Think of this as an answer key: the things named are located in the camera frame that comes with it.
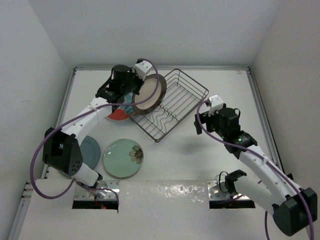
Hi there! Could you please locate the cream plate brown rim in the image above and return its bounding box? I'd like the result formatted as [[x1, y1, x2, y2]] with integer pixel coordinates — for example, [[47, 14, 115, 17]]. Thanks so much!
[[132, 74, 167, 115]]

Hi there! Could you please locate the red plate blue flower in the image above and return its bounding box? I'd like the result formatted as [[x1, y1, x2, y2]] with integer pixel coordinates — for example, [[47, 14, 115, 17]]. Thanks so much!
[[107, 93, 135, 121]]

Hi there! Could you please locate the black wire dish rack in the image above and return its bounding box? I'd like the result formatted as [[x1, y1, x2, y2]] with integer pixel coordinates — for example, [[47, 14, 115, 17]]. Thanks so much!
[[125, 68, 209, 143]]

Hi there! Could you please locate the light green flower plate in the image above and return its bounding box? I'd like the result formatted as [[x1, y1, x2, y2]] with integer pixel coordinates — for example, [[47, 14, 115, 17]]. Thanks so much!
[[103, 138, 144, 179]]

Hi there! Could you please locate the plain teal blue plate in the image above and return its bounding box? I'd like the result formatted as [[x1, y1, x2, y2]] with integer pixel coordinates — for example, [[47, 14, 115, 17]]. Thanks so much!
[[80, 136, 101, 170]]

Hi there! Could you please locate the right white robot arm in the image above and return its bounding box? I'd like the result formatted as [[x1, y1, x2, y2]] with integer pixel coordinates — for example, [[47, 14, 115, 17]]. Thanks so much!
[[194, 104, 318, 240]]

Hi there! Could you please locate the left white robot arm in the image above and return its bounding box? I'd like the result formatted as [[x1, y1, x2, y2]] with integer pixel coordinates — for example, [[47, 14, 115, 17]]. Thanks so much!
[[42, 64, 146, 188]]

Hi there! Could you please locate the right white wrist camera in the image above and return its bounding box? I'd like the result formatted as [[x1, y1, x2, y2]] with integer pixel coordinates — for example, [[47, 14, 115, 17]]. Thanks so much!
[[208, 94, 224, 117]]

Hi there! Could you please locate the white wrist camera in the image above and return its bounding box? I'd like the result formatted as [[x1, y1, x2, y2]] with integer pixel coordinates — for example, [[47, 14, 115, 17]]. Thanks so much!
[[208, 94, 224, 117], [133, 59, 153, 81]]

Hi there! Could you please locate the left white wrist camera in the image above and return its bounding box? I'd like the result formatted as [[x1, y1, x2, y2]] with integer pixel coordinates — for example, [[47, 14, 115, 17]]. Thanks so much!
[[133, 59, 153, 81]]

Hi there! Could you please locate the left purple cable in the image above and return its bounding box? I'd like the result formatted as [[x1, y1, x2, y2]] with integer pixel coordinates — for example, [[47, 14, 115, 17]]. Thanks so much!
[[29, 58, 162, 201]]

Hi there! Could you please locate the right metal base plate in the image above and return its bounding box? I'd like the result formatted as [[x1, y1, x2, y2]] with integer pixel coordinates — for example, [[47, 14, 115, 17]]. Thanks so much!
[[207, 180, 250, 201]]

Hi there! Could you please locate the metal base plate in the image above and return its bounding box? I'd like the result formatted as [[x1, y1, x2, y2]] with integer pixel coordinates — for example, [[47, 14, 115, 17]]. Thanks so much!
[[207, 180, 250, 201], [74, 180, 120, 201]]

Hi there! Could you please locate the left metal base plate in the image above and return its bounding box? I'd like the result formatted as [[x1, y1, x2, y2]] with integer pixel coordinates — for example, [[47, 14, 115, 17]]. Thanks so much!
[[74, 180, 120, 201]]

